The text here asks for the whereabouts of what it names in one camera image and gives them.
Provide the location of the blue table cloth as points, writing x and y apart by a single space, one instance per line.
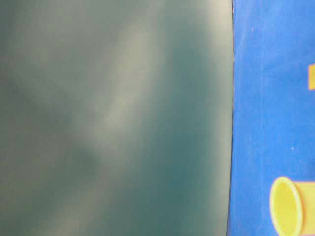
273 108

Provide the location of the orange block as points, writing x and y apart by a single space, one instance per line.
311 77

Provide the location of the yellow plastic cup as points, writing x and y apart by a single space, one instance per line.
292 207

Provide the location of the green board panel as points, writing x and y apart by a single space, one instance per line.
115 117

